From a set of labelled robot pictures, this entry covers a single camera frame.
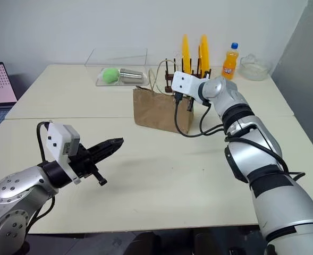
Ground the dark brown dish rack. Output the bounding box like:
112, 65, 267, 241
164, 56, 213, 93

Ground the green ball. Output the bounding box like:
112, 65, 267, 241
101, 67, 120, 86

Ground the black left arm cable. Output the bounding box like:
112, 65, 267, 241
36, 121, 54, 163

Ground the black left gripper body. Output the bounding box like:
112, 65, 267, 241
69, 144, 108, 187

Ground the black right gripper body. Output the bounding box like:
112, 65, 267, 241
173, 91, 196, 112

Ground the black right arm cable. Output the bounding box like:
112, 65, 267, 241
173, 99, 306, 181

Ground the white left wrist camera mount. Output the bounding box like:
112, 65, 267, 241
46, 123, 82, 185

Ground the clear plastic box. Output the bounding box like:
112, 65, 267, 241
84, 47, 150, 87

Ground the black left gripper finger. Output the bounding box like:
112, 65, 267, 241
88, 137, 124, 155
91, 141, 124, 167

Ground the yellow plate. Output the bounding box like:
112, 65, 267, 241
197, 34, 211, 76
181, 33, 193, 74

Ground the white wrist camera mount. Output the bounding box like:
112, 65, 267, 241
46, 123, 82, 185
171, 71, 210, 98

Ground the brown paper bag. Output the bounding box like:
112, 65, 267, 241
132, 59, 196, 135

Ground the stainless steel cup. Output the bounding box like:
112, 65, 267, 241
119, 68, 147, 84

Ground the clear glass bowl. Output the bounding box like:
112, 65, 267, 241
239, 53, 273, 81

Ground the orange soda bottle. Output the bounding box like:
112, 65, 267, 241
222, 42, 240, 81

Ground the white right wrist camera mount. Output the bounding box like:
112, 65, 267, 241
171, 71, 210, 98

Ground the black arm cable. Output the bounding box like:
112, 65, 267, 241
173, 99, 306, 181
36, 121, 54, 163

